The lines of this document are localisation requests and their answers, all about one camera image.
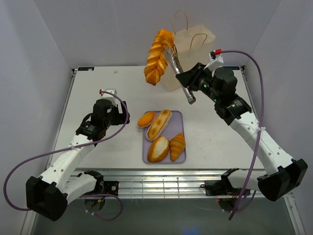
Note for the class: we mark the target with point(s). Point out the long glazed fake loaf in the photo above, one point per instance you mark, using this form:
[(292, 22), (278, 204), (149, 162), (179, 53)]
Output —
[(158, 125)]

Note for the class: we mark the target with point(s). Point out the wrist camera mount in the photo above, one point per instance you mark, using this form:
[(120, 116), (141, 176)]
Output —
[(107, 94), (216, 60)]

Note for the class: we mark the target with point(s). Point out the fake croissant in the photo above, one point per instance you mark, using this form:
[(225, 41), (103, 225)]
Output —
[(177, 146)]

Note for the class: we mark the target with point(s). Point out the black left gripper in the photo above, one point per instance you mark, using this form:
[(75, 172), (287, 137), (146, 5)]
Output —
[(121, 117)]

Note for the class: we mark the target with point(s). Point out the long braided fake bread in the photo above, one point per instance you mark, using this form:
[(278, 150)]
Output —
[(156, 62)]

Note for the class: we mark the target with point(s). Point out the white paper bag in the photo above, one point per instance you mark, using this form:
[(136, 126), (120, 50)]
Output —
[(193, 45)]

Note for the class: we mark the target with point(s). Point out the blue table label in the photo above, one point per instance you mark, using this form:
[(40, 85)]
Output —
[(234, 68), (85, 69)]

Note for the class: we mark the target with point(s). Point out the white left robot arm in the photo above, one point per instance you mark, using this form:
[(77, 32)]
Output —
[(51, 192)]

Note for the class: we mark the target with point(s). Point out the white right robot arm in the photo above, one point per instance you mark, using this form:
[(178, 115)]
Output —
[(283, 173)]

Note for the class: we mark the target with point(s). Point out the metal kitchen tongs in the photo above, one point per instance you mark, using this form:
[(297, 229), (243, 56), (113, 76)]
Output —
[(170, 54)]

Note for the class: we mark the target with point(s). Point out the right blue table label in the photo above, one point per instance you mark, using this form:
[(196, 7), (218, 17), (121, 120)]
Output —
[(234, 68)]

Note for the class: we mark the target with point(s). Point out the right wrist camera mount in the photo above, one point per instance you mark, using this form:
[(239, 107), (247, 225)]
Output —
[(216, 60)]

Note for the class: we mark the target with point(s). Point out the left blue table label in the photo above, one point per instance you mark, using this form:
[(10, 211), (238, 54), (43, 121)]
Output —
[(85, 69)]

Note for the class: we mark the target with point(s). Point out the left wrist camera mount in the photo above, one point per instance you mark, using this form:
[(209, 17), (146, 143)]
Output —
[(107, 94)]

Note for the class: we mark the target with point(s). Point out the oval white-topped fake bread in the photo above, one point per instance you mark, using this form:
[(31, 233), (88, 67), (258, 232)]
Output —
[(158, 150)]

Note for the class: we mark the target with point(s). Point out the small round orange bun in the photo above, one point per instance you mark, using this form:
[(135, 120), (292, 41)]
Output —
[(146, 119)]

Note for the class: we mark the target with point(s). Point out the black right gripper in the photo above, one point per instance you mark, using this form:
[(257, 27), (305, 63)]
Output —
[(190, 78)]

